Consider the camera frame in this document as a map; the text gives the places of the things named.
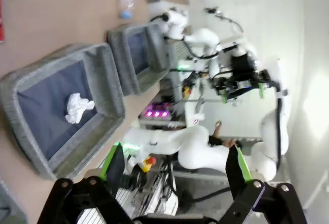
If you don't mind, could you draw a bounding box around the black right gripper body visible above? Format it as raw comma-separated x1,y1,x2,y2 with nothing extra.
214,71,270,99

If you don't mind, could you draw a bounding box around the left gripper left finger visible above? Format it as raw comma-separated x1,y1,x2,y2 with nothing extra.
37,144,136,224

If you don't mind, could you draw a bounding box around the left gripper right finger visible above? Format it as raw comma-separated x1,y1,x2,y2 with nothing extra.
218,145,309,224

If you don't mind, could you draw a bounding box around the white paper ball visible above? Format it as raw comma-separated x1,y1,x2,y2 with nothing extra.
64,92,95,124

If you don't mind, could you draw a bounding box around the white desk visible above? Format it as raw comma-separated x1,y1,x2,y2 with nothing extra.
184,98,264,142

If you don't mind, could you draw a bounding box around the yellow emergency stop button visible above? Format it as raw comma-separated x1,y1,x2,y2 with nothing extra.
139,156,157,173
182,84,193,99

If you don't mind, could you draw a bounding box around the person in black shirt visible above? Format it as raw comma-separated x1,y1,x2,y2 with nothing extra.
207,120,244,149

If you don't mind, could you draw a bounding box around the white device with glowing lights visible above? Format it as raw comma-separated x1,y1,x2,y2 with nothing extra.
142,102,172,121

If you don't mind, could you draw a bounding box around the grey fabric basket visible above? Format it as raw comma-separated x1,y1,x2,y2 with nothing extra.
0,43,126,181
0,179,29,224
107,23,172,97

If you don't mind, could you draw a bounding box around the slotted aluminium base plate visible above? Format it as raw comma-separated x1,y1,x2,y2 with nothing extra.
77,167,180,224
169,39,186,101

